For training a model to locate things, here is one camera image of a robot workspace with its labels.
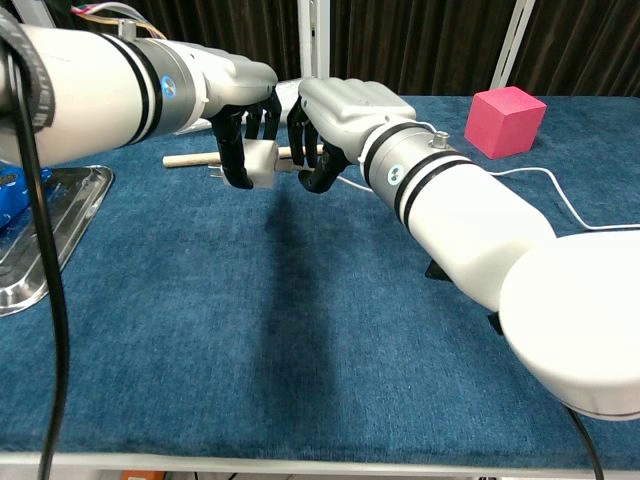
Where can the bag of clear plastic ties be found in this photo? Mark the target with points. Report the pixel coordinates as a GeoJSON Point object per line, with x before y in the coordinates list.
{"type": "Point", "coordinates": [192, 127]}

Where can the right black-fingered robot hand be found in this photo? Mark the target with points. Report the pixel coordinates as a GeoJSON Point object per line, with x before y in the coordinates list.
{"type": "Point", "coordinates": [350, 112]}

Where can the blue table cloth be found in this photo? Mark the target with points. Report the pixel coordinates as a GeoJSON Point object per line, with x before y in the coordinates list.
{"type": "Point", "coordinates": [250, 325]}

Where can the blue cookie packet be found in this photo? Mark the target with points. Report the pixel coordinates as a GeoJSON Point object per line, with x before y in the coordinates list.
{"type": "Point", "coordinates": [12, 200]}

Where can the white power adapter cube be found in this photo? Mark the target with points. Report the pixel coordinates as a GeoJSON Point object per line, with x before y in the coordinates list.
{"type": "Point", "coordinates": [262, 162]}

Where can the left black-fingered robot hand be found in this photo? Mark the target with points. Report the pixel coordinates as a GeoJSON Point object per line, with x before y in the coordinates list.
{"type": "Point", "coordinates": [235, 82]}

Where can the dark pleated curtain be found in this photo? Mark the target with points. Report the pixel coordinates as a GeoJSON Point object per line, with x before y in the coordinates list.
{"type": "Point", "coordinates": [425, 45]}

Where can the silver metal tray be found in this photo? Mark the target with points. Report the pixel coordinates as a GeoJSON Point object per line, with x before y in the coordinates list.
{"type": "Point", "coordinates": [75, 210]}

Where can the white frame post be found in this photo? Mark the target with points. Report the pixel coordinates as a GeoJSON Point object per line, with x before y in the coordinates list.
{"type": "Point", "coordinates": [510, 45]}
{"type": "Point", "coordinates": [312, 40]}
{"type": "Point", "coordinates": [22, 10]}

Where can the pink foam cube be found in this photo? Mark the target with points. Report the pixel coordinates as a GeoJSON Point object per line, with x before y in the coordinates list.
{"type": "Point", "coordinates": [505, 120]}

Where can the wooden stick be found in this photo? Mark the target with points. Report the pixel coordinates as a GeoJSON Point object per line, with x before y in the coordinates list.
{"type": "Point", "coordinates": [190, 160]}

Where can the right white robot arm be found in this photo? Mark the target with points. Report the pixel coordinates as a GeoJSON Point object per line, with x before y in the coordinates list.
{"type": "Point", "coordinates": [475, 220]}

